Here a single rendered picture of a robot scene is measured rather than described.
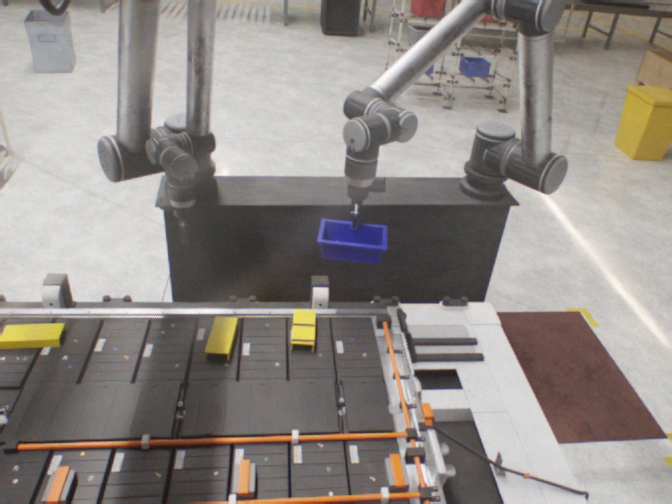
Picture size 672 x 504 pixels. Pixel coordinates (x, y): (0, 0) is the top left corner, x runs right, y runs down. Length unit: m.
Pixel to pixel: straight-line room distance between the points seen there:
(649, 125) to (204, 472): 5.86
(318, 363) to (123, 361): 0.56
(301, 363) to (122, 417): 0.51
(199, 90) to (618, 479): 2.55
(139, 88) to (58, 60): 5.40
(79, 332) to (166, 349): 0.28
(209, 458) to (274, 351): 0.40
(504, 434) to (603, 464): 1.29
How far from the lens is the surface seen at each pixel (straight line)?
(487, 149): 2.92
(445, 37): 2.24
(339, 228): 2.00
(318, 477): 1.50
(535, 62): 2.42
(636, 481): 3.16
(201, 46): 2.30
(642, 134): 6.68
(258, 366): 1.73
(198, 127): 2.45
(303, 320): 1.84
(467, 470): 1.87
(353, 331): 1.86
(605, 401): 3.44
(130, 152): 2.56
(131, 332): 1.89
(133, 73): 2.31
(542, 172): 2.79
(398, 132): 1.89
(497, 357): 2.15
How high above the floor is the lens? 2.24
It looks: 32 degrees down
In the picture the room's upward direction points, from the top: 6 degrees clockwise
